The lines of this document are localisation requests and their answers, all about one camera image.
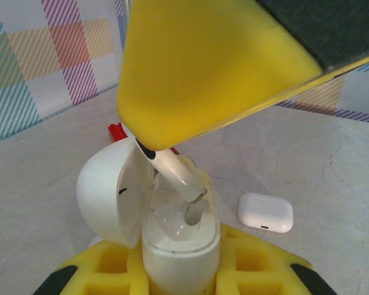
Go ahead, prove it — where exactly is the white stem earbud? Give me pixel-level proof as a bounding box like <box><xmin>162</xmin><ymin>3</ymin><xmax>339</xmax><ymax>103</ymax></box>
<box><xmin>136</xmin><ymin>138</ymin><xmax>208</xmax><ymax>204</ymax></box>

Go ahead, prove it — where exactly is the rectangular white earbud case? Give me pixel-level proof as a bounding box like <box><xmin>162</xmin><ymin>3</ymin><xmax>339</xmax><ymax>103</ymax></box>
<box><xmin>237</xmin><ymin>192</ymin><xmax>294</xmax><ymax>234</ymax></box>

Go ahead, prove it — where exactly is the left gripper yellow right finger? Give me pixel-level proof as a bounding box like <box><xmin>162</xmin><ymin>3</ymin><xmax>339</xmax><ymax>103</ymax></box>
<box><xmin>214</xmin><ymin>222</ymin><xmax>338</xmax><ymax>295</ymax></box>

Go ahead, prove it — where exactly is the red flashlight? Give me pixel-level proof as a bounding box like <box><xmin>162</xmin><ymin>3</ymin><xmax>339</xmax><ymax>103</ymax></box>
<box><xmin>107</xmin><ymin>122</ymin><xmax>130</xmax><ymax>145</ymax></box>

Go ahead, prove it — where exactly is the round white earbud case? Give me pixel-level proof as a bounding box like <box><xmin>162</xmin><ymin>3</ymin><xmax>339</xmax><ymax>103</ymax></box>
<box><xmin>76</xmin><ymin>136</ymin><xmax>221</xmax><ymax>295</ymax></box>

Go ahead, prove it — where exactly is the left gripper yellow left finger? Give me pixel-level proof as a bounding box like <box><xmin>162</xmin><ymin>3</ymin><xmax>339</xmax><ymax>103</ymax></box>
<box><xmin>33</xmin><ymin>239</ymin><xmax>149</xmax><ymax>295</ymax></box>

